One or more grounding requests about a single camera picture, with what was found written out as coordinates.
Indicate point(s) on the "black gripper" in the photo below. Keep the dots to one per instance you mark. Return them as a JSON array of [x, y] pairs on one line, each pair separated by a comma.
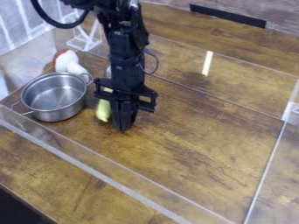
[[139, 98]]

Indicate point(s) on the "green handled metal spoon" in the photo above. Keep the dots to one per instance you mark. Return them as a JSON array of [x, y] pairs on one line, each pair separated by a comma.
[[103, 110]]

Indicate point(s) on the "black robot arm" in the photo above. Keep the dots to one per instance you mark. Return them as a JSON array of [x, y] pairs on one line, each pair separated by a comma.
[[124, 89]]

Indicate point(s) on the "stainless steel pot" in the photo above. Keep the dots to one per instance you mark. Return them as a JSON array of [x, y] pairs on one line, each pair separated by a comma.
[[55, 96]]

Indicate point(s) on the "clear acrylic front barrier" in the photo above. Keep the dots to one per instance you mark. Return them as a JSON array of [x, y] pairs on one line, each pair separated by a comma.
[[152, 194]]

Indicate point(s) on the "clear acrylic barrier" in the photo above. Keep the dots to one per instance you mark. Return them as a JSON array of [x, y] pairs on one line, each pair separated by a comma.
[[275, 204], [152, 194]]

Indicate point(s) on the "red and white toy mushroom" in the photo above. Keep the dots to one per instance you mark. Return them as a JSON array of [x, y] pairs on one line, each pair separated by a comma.
[[67, 63]]

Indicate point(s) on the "clear acrylic stand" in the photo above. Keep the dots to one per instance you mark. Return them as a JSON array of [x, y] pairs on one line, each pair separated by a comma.
[[87, 36]]

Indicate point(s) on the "black strip on table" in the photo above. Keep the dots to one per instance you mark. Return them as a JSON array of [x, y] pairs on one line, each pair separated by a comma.
[[246, 20]]

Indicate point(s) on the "clear acrylic right barrier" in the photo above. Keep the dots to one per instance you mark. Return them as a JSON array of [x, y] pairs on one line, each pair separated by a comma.
[[275, 204]]

